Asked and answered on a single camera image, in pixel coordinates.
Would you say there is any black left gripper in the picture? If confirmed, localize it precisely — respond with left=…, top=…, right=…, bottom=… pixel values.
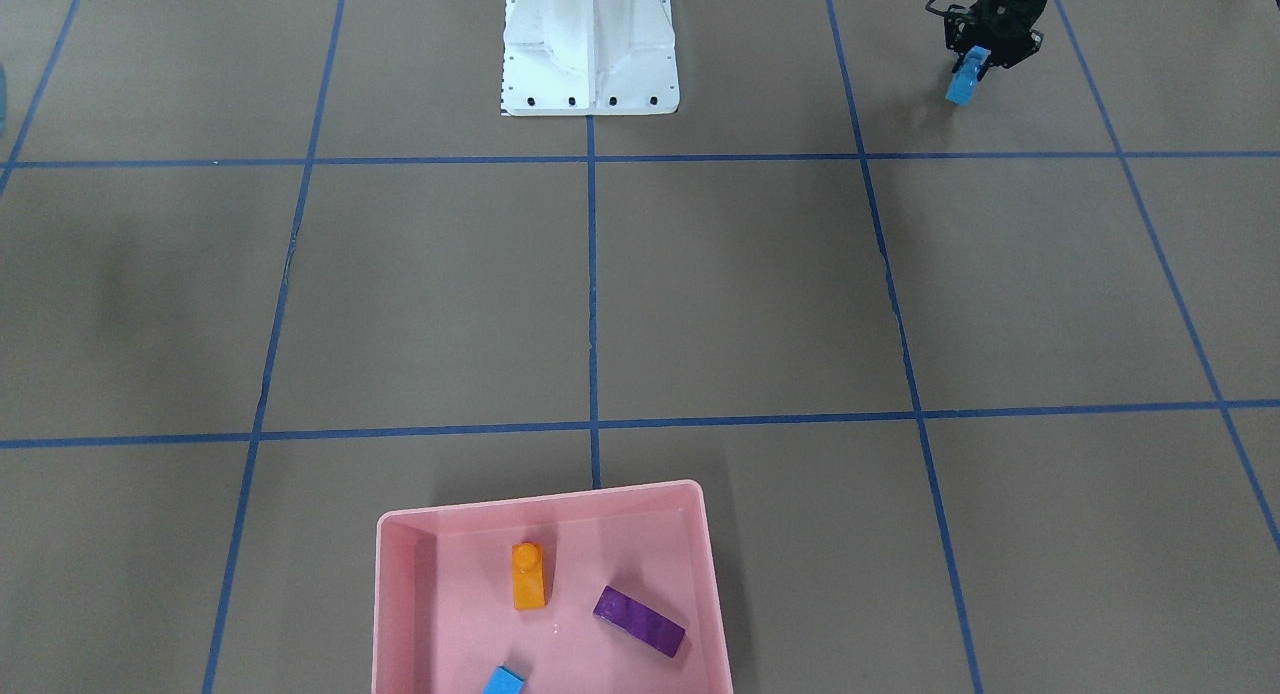
left=943, top=0, right=1044, bottom=70

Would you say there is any long blue studded block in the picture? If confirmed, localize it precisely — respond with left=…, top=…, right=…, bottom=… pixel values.
left=945, top=46, right=991, bottom=106

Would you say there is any purple block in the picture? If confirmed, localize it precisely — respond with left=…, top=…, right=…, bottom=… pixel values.
left=593, top=586, right=686, bottom=659

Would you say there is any orange block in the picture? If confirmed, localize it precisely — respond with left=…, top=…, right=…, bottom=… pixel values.
left=511, top=542, right=548, bottom=611

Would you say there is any small blue block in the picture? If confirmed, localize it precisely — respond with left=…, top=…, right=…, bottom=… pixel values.
left=481, top=666, right=526, bottom=694

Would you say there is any pink plastic box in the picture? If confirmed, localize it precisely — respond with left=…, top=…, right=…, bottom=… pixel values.
left=370, top=480, right=733, bottom=693

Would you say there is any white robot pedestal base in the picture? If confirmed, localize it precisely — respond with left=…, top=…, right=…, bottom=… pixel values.
left=500, top=0, right=681, bottom=117

